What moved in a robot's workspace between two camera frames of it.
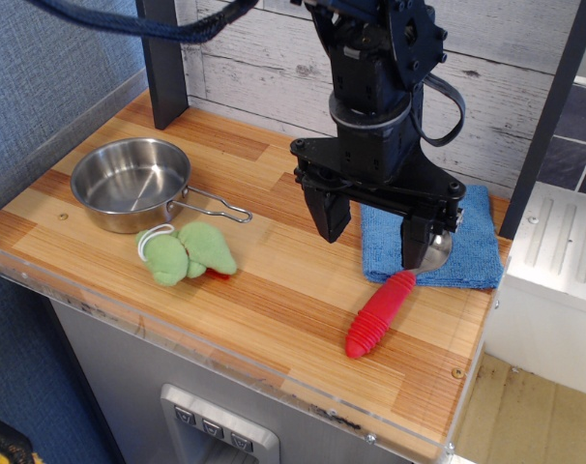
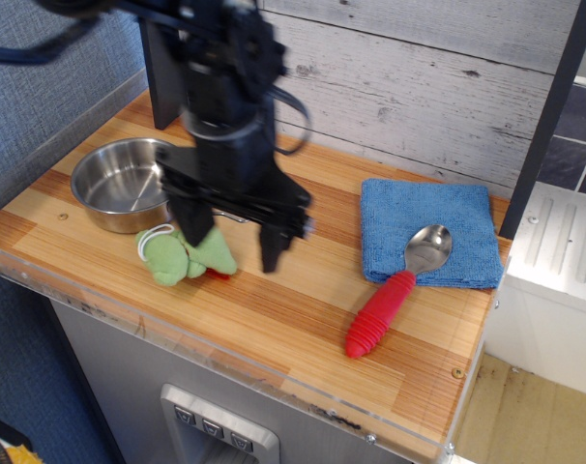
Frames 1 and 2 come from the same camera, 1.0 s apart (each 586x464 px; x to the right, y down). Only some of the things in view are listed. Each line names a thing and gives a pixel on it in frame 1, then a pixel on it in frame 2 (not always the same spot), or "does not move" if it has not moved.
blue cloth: x=474 y=260 does not move
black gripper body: x=384 y=166 to x=235 y=164
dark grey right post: x=561 y=90 does not move
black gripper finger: x=415 y=234 to x=274 y=242
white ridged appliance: x=546 y=317 does not move
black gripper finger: x=330 y=212 to x=195 y=218
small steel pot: x=136 y=185 does not move
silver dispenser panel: x=198 y=430 does not move
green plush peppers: x=193 y=249 does not move
